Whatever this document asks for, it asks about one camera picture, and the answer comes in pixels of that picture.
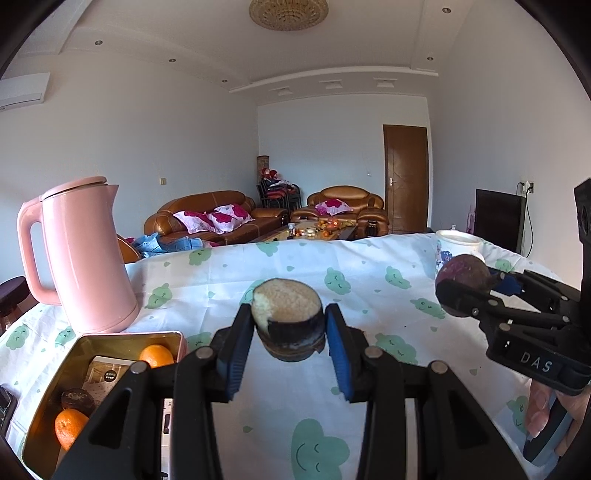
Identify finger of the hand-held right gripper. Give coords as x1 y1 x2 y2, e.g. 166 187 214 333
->
493 270 583 315
436 278 574 331

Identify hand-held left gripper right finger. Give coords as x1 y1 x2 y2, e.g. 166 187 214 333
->
324 302 529 480

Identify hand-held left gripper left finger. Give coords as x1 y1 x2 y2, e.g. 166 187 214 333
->
53 302 257 480

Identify purple passion fruit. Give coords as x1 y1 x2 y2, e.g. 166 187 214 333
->
435 255 492 319

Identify sugarcane piece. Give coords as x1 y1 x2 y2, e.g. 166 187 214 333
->
250 278 326 363

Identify small orange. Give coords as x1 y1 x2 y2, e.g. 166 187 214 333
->
139 344 175 369
54 409 90 450

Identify gold and pink tin box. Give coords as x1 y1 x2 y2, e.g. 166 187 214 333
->
21 330 188 480

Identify person's right hand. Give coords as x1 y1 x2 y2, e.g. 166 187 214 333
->
525 382 554 438

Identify white printed mug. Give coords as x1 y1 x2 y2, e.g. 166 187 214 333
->
435 229 485 278

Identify black television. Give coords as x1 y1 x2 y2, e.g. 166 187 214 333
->
475 188 525 254

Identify white green cloud tablecloth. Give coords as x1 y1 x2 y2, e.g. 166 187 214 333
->
0 233 580 480

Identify brown wooden door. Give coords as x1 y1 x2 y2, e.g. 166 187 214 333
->
383 124 430 234

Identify wooden coffee table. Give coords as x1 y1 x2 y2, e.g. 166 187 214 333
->
253 219 358 243

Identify blue checked cloth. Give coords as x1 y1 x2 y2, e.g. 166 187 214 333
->
124 233 213 258

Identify printed paper card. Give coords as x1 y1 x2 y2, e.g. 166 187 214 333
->
81 354 139 402

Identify pink floral pillow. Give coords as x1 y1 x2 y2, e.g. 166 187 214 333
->
210 204 254 233
315 199 351 217
173 210 218 234

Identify orange wooden stool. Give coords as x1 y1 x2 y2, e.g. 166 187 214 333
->
115 234 141 264

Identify brown leather armchair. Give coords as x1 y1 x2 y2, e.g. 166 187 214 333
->
291 185 389 238

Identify brown leather sofa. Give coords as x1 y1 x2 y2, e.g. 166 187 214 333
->
144 190 289 245

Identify brown chestnut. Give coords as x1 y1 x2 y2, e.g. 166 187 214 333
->
61 388 96 414

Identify stacked dark chairs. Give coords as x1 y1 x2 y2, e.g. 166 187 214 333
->
257 178 302 213

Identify pink electric kettle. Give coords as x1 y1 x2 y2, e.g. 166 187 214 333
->
17 176 140 334

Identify dark round stool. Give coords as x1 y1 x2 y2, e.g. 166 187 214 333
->
0 277 29 319

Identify black phone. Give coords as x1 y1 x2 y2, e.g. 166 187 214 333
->
0 385 18 437

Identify gold ceiling lamp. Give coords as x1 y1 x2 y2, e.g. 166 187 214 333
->
249 0 329 32

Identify white air conditioner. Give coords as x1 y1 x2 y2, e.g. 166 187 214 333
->
0 72 51 110

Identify black power cable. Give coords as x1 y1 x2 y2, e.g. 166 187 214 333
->
524 193 534 259

